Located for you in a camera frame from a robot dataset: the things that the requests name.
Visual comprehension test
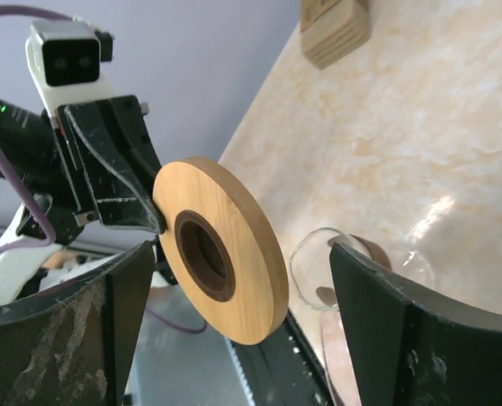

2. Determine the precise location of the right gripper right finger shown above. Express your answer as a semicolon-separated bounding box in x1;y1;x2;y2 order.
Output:
328;241;502;406

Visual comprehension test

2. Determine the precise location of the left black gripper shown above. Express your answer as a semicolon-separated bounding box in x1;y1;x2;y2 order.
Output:
0;96;166;245

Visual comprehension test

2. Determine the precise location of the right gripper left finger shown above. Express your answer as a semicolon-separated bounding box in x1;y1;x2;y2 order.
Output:
0;241;155;405

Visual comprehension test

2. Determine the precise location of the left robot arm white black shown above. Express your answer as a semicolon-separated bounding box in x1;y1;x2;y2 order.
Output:
0;96;166;305

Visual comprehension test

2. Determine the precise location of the clear glass cup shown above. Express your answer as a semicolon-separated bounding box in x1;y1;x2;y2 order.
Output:
290;227;435;311

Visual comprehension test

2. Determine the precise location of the small cardboard box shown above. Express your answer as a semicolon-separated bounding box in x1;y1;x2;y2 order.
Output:
300;0;371;69

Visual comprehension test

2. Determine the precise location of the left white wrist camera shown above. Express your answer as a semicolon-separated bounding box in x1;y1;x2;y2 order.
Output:
25;18;115;120

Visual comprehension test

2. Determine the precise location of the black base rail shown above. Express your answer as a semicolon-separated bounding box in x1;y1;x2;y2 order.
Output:
226;313;342;406

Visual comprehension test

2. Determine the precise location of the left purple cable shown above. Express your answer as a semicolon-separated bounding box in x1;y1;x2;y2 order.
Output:
0;3;209;335

